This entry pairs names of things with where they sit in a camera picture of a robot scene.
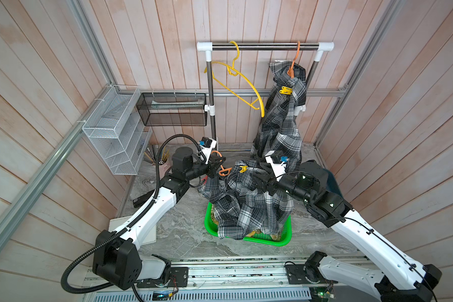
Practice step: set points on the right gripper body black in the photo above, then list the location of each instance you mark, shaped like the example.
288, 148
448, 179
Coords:
274, 187

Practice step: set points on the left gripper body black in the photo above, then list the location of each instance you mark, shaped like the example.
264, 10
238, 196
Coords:
208, 169

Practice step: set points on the grey plaid shirt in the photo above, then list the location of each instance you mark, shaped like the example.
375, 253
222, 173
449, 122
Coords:
239, 207
278, 129

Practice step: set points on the yellow plaid shirt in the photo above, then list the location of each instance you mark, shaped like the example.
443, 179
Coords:
257, 234

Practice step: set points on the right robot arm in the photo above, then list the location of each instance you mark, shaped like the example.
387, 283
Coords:
397, 276

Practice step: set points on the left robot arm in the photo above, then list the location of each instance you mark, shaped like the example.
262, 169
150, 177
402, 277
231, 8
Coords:
115, 255

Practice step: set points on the pink pencil cup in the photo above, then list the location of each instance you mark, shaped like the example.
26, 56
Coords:
154, 153

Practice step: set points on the green plastic basket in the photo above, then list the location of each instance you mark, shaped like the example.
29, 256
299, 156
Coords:
212, 228

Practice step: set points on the dark teal tray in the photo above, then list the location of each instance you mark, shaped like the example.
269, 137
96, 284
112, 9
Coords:
328, 183

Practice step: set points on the black stapler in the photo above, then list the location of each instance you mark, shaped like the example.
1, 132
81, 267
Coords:
141, 200

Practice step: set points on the metal clothes rack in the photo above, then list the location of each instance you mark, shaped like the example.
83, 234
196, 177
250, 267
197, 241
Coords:
209, 47

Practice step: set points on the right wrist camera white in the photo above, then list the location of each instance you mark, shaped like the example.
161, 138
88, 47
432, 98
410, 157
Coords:
278, 162

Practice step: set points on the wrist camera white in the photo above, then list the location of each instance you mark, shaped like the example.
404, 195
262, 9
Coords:
278, 162
207, 145

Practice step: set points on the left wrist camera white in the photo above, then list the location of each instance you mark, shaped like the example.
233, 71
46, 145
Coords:
207, 145

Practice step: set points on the black mesh wall basket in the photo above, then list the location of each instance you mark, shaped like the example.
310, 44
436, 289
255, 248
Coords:
172, 109

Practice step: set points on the white wire mesh shelf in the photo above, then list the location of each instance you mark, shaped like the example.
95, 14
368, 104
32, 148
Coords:
116, 130

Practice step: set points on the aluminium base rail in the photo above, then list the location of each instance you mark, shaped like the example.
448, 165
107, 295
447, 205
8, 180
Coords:
254, 278

